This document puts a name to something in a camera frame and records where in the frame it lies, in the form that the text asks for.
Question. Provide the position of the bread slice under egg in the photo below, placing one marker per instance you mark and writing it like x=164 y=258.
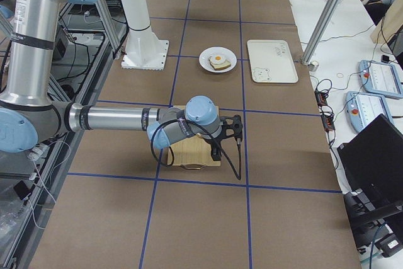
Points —
x=219 y=67

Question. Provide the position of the fried egg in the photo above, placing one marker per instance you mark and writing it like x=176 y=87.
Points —
x=217 y=59

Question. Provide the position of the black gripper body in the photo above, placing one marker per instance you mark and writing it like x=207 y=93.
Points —
x=213 y=143

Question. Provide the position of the white camera mast base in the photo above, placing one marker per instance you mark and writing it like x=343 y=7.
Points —
x=143 y=49

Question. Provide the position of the small metal cylinder weight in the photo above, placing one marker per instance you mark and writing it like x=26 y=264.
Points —
x=313 y=66

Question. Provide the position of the aluminium frame post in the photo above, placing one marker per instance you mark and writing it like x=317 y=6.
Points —
x=319 y=30

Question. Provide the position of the blue teach pendant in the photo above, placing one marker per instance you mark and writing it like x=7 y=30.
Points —
x=363 y=108
x=380 y=78

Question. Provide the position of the blue teach pendant near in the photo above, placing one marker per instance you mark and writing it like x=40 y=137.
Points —
x=363 y=108

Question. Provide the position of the cream bear serving tray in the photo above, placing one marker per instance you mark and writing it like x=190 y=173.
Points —
x=271 y=62

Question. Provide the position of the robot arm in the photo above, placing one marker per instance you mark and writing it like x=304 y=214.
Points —
x=29 y=116

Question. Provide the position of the black laptop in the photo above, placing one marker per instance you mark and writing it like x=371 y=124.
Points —
x=372 y=160

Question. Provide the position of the white round plate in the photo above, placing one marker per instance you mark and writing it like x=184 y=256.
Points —
x=206 y=54

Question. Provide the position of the wooden cutting board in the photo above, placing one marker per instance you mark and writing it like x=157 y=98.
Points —
x=189 y=152

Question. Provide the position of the blue teach pendant far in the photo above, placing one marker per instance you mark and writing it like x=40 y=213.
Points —
x=380 y=78

